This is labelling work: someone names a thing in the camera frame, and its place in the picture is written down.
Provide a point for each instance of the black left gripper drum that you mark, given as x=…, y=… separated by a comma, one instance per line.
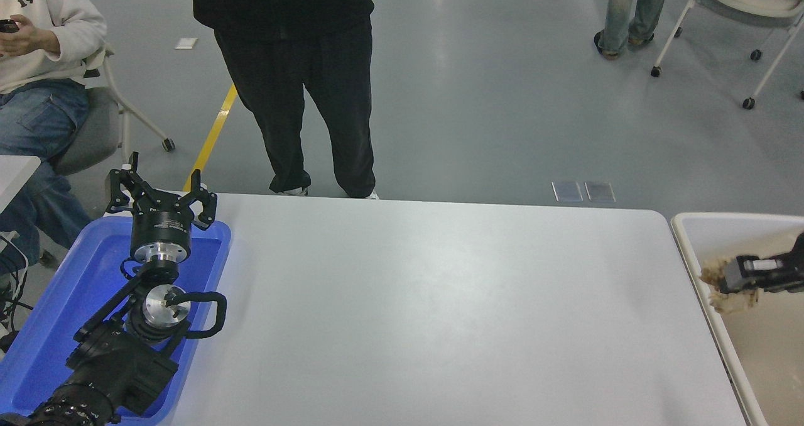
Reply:
x=161, y=225

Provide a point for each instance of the tan paper ball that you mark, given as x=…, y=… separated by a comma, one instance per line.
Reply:
x=732, y=301

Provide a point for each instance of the black phone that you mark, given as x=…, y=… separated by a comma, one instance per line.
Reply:
x=7, y=26

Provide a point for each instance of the seated person's hand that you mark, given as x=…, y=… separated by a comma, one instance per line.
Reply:
x=28, y=38

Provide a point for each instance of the grey wheeled chair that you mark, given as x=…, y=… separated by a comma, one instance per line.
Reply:
x=94, y=124

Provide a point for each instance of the large pale bin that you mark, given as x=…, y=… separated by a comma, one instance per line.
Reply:
x=754, y=363

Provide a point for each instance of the small white side table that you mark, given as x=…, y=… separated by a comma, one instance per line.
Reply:
x=14, y=174

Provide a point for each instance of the seated person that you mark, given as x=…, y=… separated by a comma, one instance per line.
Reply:
x=38, y=99

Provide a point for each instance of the blue plastic tray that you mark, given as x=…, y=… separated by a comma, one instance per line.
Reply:
x=50, y=300

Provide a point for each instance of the metal floor plate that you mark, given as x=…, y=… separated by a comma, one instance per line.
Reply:
x=600, y=191
x=567, y=191

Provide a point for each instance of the distant standing person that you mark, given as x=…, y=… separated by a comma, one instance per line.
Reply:
x=631, y=11

